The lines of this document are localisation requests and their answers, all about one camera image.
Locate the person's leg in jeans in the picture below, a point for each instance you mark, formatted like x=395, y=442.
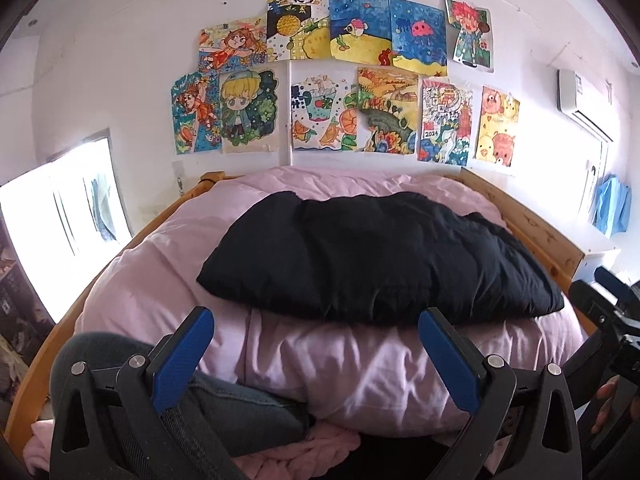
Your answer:
x=240, y=405

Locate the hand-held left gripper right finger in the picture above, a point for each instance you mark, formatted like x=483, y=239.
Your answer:
x=447, y=355

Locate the group of colourful wall drawings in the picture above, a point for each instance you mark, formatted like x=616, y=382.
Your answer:
x=390, y=110

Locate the dark cluttered shelf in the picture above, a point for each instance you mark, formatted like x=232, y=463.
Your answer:
x=20, y=310

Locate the wooden bed frame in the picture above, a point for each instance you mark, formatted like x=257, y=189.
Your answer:
x=540, y=240

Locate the white cabinet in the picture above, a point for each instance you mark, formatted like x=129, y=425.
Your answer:
x=597, y=260

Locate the black padded jacket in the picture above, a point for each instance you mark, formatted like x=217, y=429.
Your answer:
x=375, y=260

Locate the pink knitted cloth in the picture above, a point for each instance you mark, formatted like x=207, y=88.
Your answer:
x=310, y=447

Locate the white air conditioner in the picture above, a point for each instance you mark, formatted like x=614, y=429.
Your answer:
x=582, y=105

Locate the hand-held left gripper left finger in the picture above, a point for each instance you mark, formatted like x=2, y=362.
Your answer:
x=182, y=355

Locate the bright window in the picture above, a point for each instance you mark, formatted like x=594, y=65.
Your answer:
x=40, y=240

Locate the pink duvet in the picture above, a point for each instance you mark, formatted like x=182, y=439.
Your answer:
x=350, y=375

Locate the person's right hand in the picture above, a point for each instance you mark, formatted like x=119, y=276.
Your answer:
x=605, y=400

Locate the blue hanging cloth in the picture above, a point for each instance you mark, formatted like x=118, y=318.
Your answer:
x=612, y=205

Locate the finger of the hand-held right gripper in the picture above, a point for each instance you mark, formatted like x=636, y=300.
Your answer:
x=592, y=300
x=614, y=281

